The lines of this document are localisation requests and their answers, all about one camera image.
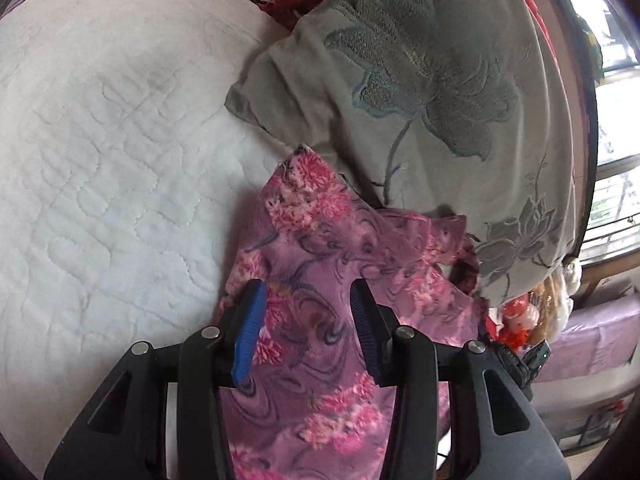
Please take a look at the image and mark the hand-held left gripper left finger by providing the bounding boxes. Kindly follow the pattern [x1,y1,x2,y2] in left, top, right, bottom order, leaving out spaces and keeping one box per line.
[44,279,268,480]

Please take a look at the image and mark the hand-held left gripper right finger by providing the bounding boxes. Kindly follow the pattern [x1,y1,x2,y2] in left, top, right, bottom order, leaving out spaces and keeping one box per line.
[350,279,571,480]

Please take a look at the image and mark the purple floral shirt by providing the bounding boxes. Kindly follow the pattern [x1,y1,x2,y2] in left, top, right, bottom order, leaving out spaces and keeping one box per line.
[215,144,491,480]

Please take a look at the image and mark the clear bag of plush toys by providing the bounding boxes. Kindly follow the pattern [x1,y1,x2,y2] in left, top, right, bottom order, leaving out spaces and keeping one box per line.
[487,257,583,353]

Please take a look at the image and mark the purple cloth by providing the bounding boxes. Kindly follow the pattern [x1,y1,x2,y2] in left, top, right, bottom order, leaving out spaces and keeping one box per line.
[532,300,640,386]

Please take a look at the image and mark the grey floral pillow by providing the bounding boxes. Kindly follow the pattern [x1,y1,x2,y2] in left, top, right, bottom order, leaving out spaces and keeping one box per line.
[225,0,581,308]

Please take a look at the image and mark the white quilted mattress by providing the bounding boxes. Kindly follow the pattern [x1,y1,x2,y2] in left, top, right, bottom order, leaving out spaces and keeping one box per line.
[0,0,296,480]

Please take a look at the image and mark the barred window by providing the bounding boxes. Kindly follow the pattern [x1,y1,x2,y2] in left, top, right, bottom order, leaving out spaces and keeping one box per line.
[550,0,640,266]

